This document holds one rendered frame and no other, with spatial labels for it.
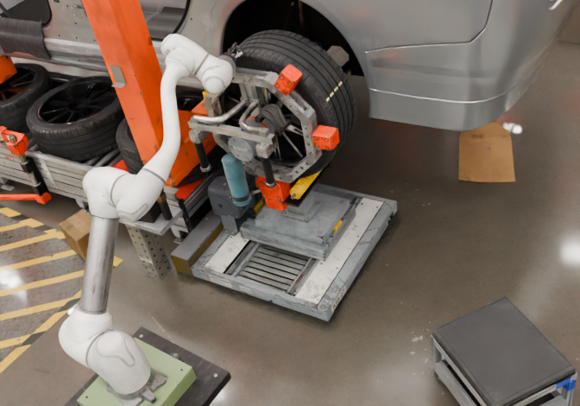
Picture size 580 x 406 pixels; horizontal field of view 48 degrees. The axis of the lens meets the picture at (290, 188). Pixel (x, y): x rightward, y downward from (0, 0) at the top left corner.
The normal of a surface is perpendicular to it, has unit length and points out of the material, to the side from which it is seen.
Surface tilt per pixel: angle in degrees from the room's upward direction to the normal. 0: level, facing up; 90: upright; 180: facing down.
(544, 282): 0
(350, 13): 90
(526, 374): 0
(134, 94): 90
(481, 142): 2
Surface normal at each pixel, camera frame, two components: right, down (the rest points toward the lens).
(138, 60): 0.86, 0.20
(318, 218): -0.16, -0.77
